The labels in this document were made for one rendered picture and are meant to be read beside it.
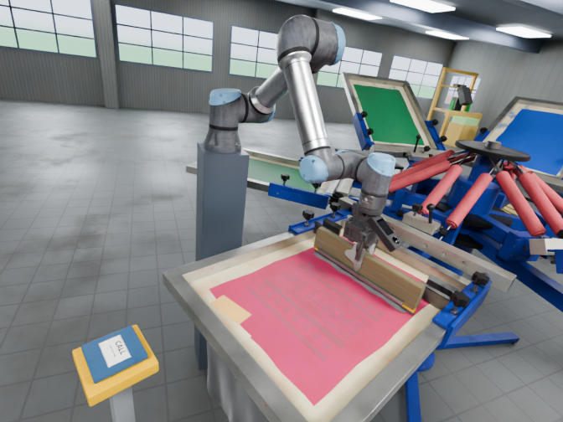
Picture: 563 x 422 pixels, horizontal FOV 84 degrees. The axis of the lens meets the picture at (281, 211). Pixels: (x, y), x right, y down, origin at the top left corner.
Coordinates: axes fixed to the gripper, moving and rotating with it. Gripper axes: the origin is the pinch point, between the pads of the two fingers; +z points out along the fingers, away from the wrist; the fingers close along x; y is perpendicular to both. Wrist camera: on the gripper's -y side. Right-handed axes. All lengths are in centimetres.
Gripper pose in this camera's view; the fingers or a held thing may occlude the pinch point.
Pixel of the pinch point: (362, 266)
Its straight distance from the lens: 103.1
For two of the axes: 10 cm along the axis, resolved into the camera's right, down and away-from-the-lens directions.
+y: -6.6, -3.7, 6.5
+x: -7.4, 2.0, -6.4
